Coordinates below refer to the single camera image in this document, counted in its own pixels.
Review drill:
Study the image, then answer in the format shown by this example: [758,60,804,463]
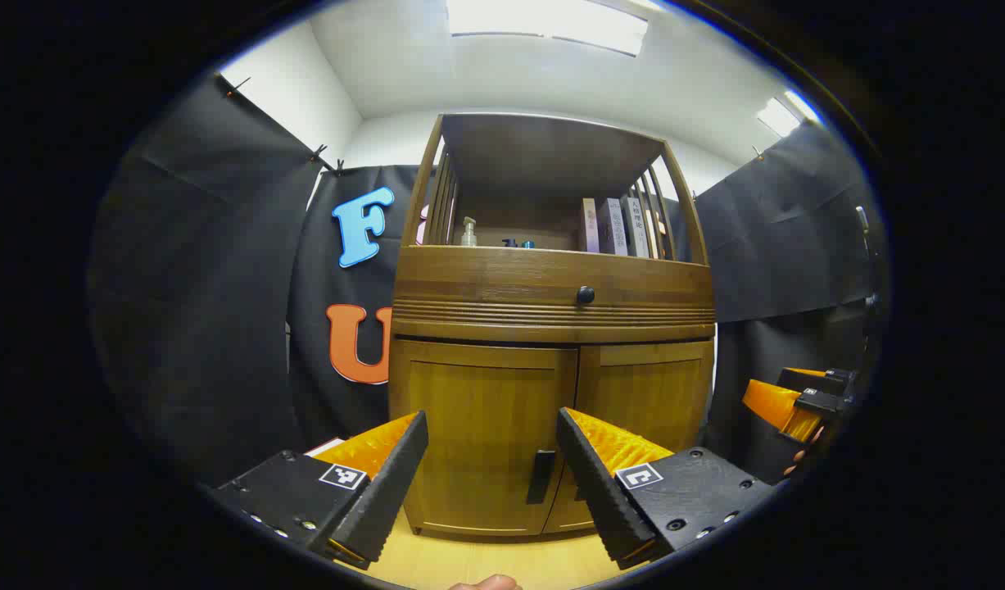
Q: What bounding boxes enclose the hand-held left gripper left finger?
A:
[211,410,430,572]

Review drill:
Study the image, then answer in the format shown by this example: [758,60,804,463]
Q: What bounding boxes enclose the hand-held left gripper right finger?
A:
[556,407,777,570]

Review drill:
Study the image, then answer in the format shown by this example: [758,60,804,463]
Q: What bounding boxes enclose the black door handle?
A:
[527,449,557,505]

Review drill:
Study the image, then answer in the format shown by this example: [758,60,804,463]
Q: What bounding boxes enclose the wooden cabinet door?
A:
[543,340,714,533]
[390,338,581,538]

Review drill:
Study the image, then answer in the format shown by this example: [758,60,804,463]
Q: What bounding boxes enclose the wooden double-door shoe cabinet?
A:
[387,113,718,540]

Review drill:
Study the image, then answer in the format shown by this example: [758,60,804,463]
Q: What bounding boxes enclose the small ceiling light panel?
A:
[756,88,822,138]

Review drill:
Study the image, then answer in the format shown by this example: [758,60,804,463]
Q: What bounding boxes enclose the black backdrop cloth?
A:
[88,74,888,484]

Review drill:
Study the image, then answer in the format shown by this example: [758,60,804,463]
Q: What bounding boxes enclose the large ceiling light panel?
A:
[446,0,649,57]

